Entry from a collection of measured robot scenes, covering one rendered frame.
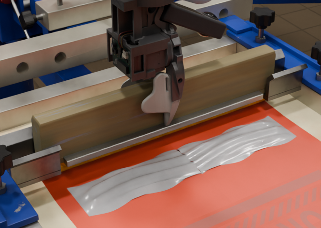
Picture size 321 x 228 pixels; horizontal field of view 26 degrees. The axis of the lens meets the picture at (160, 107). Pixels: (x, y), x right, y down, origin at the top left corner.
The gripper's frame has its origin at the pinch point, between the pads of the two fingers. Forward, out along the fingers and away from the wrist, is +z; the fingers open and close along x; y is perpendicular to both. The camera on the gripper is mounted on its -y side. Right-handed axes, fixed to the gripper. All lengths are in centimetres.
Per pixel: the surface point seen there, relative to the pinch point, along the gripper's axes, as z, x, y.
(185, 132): 5.3, 0.5, -3.8
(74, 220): 5.3, 10.1, 19.9
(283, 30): 101, -167, -178
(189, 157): 4.8, 6.8, -0.4
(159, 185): 4.9, 10.2, 6.8
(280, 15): 101, -183, -189
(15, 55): -3.2, -22.2, 14.4
